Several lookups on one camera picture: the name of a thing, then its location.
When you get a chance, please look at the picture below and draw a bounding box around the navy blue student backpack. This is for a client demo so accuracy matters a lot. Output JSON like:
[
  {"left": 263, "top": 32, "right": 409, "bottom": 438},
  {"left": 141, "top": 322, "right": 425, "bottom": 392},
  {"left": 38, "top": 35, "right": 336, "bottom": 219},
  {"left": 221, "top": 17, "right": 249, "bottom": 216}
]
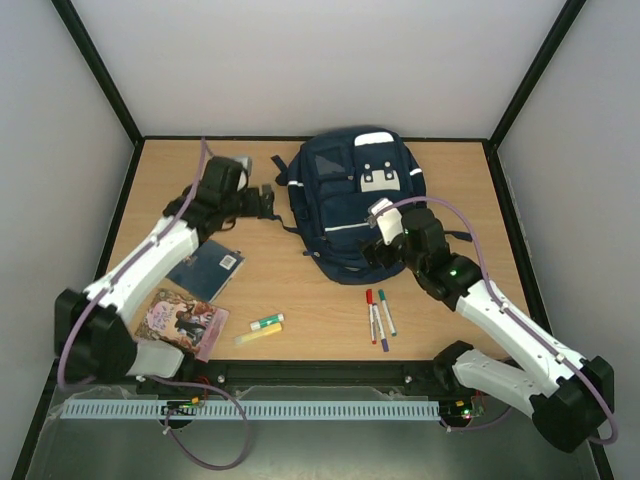
[{"left": 271, "top": 126, "right": 427, "bottom": 285}]

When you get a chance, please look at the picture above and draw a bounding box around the dark blue book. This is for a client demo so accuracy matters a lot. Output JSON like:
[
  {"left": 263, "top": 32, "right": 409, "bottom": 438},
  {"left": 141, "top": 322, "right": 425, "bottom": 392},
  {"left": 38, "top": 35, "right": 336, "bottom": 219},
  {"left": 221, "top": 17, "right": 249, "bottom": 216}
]
[{"left": 166, "top": 240, "right": 245, "bottom": 303}]

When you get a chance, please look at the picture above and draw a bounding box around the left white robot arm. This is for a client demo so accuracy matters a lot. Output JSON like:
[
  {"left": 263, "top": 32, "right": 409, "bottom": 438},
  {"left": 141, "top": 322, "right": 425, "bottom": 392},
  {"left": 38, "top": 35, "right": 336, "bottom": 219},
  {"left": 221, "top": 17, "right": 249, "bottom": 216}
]
[{"left": 54, "top": 154, "right": 274, "bottom": 390}]

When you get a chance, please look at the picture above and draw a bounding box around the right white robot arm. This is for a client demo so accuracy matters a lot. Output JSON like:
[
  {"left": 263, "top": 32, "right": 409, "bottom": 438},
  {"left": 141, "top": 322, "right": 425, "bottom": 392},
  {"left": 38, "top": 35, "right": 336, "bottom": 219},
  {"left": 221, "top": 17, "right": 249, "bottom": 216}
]
[{"left": 363, "top": 198, "right": 615, "bottom": 453}]

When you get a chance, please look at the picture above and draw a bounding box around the green marker pen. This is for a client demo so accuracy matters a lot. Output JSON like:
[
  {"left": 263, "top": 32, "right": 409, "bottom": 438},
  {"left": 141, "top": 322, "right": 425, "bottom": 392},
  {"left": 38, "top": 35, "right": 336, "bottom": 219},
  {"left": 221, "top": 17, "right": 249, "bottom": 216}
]
[{"left": 378, "top": 289, "right": 397, "bottom": 337}]

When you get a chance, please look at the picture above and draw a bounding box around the red marker pen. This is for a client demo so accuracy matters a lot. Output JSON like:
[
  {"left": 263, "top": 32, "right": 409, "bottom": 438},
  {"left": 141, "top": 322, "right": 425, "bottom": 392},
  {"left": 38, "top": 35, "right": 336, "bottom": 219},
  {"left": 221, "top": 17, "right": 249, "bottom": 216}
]
[{"left": 365, "top": 289, "right": 377, "bottom": 345}]

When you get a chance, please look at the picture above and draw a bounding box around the purple marker pen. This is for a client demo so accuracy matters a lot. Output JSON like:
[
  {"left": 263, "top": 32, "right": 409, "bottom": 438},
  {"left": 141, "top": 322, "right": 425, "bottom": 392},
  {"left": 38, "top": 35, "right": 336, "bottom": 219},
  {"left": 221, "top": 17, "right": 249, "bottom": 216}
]
[{"left": 371, "top": 303, "right": 389, "bottom": 353}]

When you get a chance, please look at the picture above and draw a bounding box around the green glue stick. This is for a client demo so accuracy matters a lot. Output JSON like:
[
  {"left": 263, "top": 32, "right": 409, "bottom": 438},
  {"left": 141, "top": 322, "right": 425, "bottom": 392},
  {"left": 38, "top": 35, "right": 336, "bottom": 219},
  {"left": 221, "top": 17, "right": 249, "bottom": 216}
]
[{"left": 250, "top": 313, "right": 284, "bottom": 331}]

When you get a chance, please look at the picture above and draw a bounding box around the yellow highlighter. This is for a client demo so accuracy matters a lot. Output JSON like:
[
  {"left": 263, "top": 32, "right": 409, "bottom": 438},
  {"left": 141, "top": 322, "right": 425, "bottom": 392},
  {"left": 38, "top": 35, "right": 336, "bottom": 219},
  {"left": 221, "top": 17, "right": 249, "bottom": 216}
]
[{"left": 234, "top": 323, "right": 283, "bottom": 345}]

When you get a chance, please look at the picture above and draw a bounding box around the pink illustrated book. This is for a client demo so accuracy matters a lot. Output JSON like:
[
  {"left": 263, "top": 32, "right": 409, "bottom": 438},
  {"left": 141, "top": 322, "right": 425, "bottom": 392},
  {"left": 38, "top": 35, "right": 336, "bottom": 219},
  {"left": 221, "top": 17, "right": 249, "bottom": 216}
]
[{"left": 134, "top": 288, "right": 230, "bottom": 362}]

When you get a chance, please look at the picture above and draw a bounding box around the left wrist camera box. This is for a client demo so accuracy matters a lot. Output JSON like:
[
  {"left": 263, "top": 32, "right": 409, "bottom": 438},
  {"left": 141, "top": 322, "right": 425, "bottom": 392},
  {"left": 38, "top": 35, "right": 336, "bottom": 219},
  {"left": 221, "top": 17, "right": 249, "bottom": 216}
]
[{"left": 233, "top": 155, "right": 252, "bottom": 191}]

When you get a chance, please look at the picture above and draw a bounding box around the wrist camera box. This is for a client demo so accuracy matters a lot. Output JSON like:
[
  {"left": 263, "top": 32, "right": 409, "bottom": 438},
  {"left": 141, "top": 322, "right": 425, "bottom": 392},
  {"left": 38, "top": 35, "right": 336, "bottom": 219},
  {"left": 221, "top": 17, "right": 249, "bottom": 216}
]
[
  {"left": 233, "top": 155, "right": 252, "bottom": 191},
  {"left": 367, "top": 198, "right": 403, "bottom": 246}
]

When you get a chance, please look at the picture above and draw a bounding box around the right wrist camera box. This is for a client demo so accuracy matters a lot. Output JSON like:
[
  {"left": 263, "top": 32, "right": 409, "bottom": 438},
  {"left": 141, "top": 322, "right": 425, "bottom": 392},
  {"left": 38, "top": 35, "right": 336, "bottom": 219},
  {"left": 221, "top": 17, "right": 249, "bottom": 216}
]
[{"left": 367, "top": 198, "right": 403, "bottom": 246}]

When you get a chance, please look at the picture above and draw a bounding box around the black aluminium frame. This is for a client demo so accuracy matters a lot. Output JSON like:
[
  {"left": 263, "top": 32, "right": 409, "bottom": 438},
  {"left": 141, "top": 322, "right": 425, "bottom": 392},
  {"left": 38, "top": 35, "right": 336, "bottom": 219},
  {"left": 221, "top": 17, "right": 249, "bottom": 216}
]
[{"left": 11, "top": 1, "right": 613, "bottom": 479}]

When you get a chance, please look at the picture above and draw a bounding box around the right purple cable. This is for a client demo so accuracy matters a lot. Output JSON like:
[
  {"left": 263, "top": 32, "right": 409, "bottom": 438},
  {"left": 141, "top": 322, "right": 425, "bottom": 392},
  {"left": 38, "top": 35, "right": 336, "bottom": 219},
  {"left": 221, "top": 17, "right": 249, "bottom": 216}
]
[{"left": 392, "top": 195, "right": 619, "bottom": 446}]

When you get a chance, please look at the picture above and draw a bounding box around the light blue cable duct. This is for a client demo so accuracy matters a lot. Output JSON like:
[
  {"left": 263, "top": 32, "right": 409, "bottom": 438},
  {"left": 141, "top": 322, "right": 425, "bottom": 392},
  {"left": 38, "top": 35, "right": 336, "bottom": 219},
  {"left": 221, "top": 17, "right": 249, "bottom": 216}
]
[{"left": 60, "top": 399, "right": 440, "bottom": 421}]

